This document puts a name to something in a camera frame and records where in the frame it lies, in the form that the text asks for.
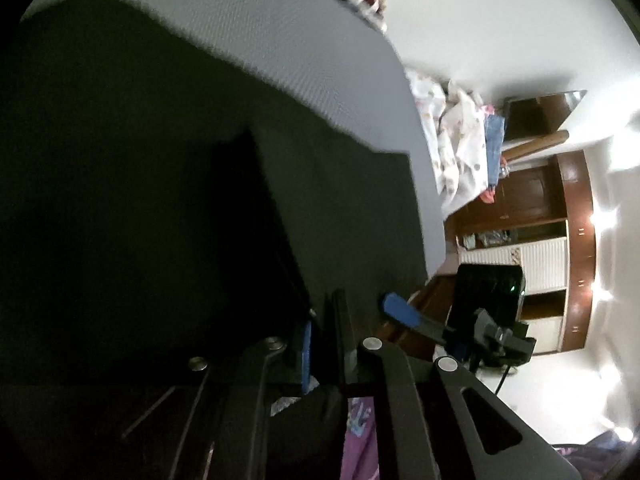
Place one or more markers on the black pants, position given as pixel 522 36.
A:
pixel 150 210

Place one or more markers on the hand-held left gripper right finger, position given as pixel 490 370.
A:
pixel 342 340

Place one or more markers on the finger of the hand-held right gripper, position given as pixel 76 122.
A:
pixel 400 307

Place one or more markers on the brown wooden cabinet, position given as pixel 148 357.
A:
pixel 577 200

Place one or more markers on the purple cloth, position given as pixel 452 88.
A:
pixel 360 440

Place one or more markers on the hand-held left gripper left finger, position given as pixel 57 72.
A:
pixel 306 355

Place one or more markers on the white dotted cloth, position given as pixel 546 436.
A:
pixel 462 145

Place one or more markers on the grey foam mat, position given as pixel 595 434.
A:
pixel 250 10

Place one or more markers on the white radiator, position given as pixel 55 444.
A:
pixel 542 265

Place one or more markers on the dark blue cloth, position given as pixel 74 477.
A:
pixel 595 452

